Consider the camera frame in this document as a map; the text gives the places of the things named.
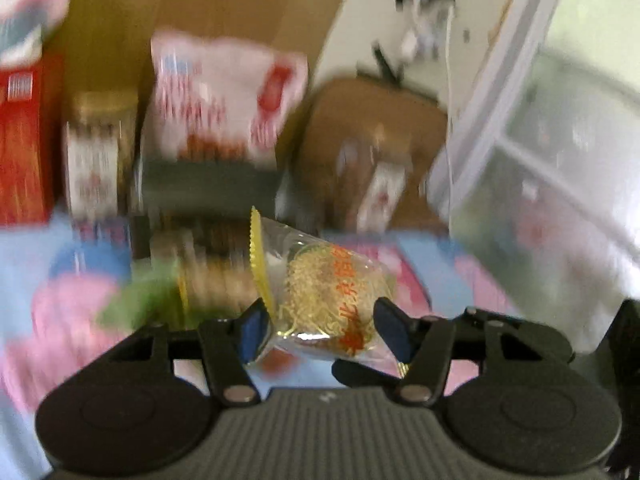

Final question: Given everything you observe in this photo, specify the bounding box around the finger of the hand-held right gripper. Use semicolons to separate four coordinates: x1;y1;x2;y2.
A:
607;299;640;411

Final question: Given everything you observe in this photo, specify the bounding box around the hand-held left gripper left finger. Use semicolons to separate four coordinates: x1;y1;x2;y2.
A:
106;298;274;407

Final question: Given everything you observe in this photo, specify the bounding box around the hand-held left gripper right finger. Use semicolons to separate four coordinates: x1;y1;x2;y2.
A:
373;296;575;407

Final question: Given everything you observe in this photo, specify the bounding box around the clear noodle snack packet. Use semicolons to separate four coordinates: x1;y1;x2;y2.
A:
249;206;409;377

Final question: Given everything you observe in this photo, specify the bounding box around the dark sheep print box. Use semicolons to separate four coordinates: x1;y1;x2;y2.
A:
131;155;287;262

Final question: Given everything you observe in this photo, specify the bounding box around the brown snack packet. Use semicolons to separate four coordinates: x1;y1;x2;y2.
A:
150;232;262;322

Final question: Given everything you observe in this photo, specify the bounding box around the green snack packet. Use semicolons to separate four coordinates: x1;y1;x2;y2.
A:
96;259;182;332

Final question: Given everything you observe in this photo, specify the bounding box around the tall clear nut jar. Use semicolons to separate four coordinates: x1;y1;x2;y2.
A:
344;130;417;232

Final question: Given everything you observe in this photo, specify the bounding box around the brown woven cushion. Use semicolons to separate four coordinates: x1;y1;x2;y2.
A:
294;76;449;234

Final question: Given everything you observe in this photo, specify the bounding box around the pig print blanket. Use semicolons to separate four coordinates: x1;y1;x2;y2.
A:
0;210;601;480

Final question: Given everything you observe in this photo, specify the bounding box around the gold lid nut jar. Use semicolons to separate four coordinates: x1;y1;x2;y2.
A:
62;90;139;222

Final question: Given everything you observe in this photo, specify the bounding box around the pink snack bag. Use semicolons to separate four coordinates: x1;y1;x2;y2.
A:
149;30;309;167

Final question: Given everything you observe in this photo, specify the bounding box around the red gift bag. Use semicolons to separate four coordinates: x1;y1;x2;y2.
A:
0;54;64;227

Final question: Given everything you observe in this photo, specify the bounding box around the white power strip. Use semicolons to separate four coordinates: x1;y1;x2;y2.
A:
397;0;453;61

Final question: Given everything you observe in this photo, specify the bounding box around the pink blue plush toy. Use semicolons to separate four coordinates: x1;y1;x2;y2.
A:
0;0;77;69

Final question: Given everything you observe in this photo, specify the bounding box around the white window frame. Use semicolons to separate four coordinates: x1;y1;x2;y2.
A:
427;0;640;352

